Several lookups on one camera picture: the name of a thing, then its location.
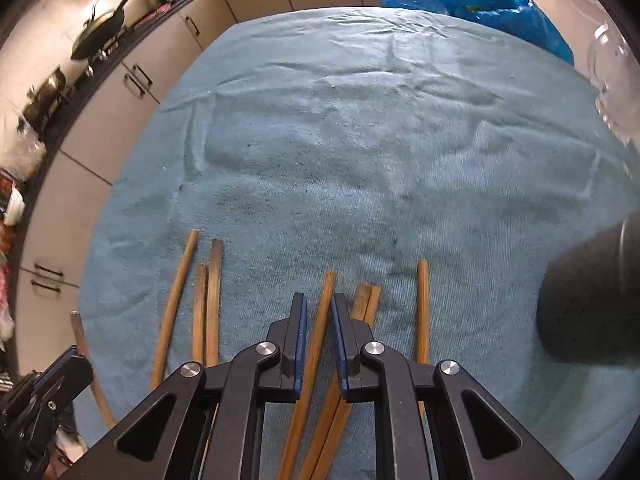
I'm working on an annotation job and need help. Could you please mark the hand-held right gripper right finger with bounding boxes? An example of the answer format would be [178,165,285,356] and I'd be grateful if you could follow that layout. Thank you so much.
[332,292,576,480]

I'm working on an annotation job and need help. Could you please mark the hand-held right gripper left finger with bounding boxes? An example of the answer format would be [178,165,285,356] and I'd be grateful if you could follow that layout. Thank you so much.
[57,292,307,480]

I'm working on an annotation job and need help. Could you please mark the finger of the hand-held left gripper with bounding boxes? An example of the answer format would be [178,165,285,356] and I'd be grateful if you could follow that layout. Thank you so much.
[34,345,95,409]

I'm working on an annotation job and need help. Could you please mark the brown wooden chopstick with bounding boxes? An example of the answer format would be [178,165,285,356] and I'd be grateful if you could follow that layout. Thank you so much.
[277,271,337,480]
[70,310,118,430]

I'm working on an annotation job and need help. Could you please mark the set of wooden chopsticks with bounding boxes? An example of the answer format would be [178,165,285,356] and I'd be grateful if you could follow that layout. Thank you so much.
[150,230,432,480]

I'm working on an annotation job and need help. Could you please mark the dark grey cup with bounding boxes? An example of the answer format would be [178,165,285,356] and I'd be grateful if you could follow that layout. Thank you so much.
[536,212,640,366]

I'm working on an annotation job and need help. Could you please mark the white bowl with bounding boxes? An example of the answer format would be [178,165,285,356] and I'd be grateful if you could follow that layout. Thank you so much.
[4,189,27,224]

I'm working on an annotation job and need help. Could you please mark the light blue towel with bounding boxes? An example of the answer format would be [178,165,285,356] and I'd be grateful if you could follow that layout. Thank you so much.
[75,7,640,480]

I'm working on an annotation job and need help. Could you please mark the black kitchen countertop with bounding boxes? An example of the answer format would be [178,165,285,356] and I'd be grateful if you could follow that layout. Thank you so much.
[10,0,281,376]

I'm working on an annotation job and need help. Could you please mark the white plastic bag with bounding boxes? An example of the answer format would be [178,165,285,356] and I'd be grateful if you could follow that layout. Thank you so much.
[0,130,47,182]

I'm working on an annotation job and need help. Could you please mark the beige kitchen base cabinets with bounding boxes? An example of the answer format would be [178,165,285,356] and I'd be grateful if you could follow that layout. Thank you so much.
[15,0,401,376]

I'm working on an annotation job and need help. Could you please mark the black cooking pot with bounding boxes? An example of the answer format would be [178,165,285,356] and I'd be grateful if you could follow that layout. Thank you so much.
[24,67,69,127]

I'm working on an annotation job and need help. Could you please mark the dark wok pan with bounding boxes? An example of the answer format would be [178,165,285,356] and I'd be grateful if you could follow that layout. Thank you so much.
[70,0,141,61]

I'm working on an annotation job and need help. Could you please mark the clear glass jar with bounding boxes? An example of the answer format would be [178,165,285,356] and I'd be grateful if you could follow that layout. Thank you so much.
[587,22,640,146]

